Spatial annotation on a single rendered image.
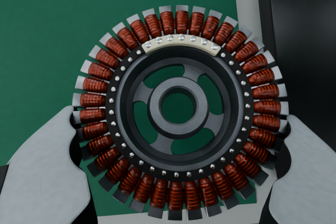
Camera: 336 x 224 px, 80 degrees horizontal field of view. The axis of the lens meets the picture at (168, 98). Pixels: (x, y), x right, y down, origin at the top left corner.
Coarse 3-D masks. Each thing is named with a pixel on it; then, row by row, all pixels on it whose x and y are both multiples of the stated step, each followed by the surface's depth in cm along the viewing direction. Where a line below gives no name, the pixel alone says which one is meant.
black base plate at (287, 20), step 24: (264, 0) 17; (288, 0) 16; (312, 0) 16; (264, 24) 18; (288, 24) 16; (312, 24) 16; (264, 48) 18; (288, 48) 16; (312, 48) 16; (288, 72) 16; (312, 72) 16; (288, 96) 16; (312, 96) 16; (312, 120) 16
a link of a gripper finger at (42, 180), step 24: (72, 120) 10; (24, 144) 8; (48, 144) 8; (72, 144) 9; (24, 168) 7; (48, 168) 7; (72, 168) 7; (24, 192) 6; (48, 192) 6; (72, 192) 6; (0, 216) 6; (24, 216) 6; (48, 216) 6; (72, 216) 6; (96, 216) 7
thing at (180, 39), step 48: (96, 48) 11; (144, 48) 11; (192, 48) 11; (240, 48) 11; (96, 96) 10; (144, 96) 12; (192, 96) 12; (240, 96) 10; (96, 144) 10; (144, 144) 12; (240, 144) 10; (144, 192) 9; (192, 192) 9; (240, 192) 10
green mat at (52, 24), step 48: (0, 0) 19; (48, 0) 19; (96, 0) 19; (144, 0) 18; (192, 0) 18; (0, 48) 19; (48, 48) 19; (0, 96) 19; (48, 96) 19; (0, 144) 19; (192, 144) 18; (96, 192) 19
